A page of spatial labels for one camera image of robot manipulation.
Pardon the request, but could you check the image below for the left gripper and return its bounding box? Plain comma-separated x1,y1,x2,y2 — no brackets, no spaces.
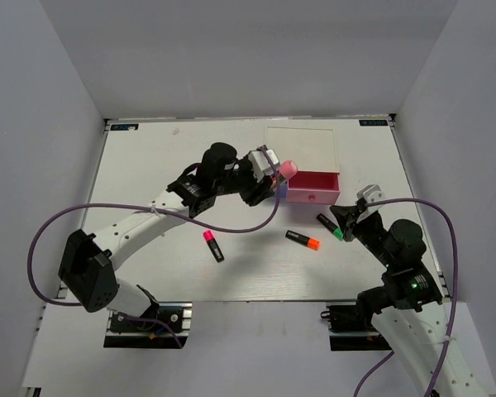
213,151,274,208

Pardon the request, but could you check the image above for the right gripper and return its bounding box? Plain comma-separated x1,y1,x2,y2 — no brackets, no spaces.
330,204,397,268

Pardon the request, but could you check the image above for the pink cap marker bottle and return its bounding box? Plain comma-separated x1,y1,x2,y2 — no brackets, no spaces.
273,160,298,187

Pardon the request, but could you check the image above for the pink drawer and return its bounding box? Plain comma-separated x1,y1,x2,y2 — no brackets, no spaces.
286,171,341,206

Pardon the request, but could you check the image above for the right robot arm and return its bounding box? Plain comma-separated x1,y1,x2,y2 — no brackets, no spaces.
330,198,487,396

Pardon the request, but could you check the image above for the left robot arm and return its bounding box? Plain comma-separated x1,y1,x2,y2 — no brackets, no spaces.
59,142,280,330

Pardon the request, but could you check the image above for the green highlighter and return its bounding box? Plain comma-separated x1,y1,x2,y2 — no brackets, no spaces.
316,213,343,241

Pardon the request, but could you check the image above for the orange highlighter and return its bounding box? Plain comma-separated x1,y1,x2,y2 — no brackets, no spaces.
285,230,320,251

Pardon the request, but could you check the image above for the pink highlighter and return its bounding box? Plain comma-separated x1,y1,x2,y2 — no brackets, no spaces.
203,230,225,263

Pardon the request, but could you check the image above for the white drawer cabinet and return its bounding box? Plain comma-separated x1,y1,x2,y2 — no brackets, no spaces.
265,127,340,174

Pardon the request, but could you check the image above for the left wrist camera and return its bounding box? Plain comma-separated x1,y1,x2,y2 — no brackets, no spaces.
248,146,280,181

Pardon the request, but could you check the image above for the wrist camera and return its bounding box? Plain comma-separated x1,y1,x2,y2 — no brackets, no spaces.
355,184,386,222
248,146,280,181

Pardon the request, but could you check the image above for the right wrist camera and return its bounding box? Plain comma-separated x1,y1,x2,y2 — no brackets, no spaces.
355,184,386,222

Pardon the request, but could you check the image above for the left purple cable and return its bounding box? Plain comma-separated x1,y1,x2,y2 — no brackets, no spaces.
27,149,282,348

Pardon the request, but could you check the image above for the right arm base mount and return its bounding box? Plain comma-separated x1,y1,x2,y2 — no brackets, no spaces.
320,302,391,352

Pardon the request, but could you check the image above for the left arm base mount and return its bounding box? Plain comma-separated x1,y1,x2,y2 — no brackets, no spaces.
103,303,193,350

